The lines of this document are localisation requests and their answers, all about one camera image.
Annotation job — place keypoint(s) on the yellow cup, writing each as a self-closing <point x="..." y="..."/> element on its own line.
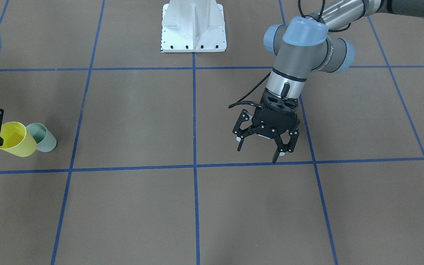
<point x="17" y="140"/>

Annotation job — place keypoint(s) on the white camera stand pedestal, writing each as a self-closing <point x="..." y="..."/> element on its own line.
<point x="193" y="26"/>

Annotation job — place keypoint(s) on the brown paper table cover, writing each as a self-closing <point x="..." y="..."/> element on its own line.
<point x="146" y="169"/>

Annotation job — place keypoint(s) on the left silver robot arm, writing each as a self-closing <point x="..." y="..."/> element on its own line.
<point x="301" y="47"/>

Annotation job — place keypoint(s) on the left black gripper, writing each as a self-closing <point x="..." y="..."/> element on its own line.
<point x="273" y="129"/>

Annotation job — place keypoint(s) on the light green cup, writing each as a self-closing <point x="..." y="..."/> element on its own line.
<point x="45" y="140"/>

